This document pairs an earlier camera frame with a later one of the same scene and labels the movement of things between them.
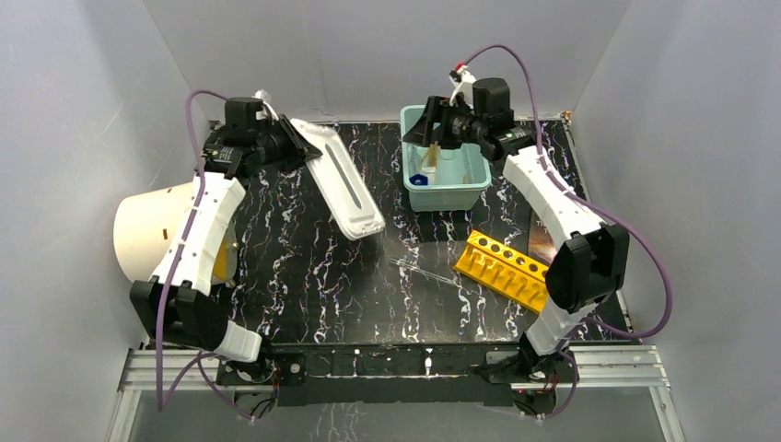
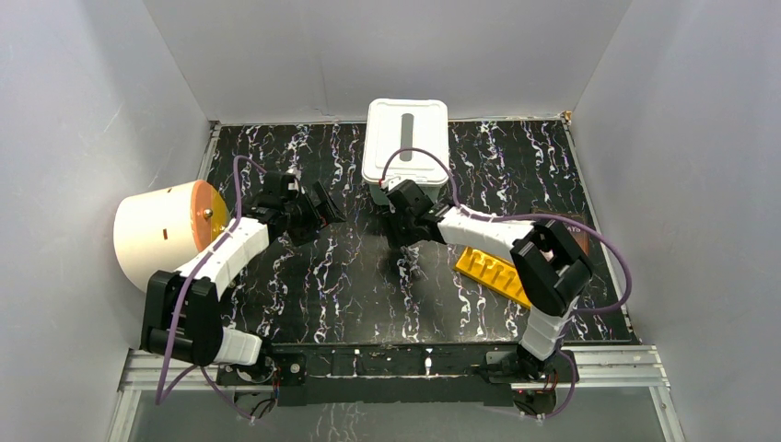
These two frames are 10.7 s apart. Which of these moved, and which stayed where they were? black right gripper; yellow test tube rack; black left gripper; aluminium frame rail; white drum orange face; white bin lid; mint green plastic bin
Moved: white bin lid; black right gripper; black left gripper; mint green plastic bin
Stayed: yellow test tube rack; white drum orange face; aluminium frame rail
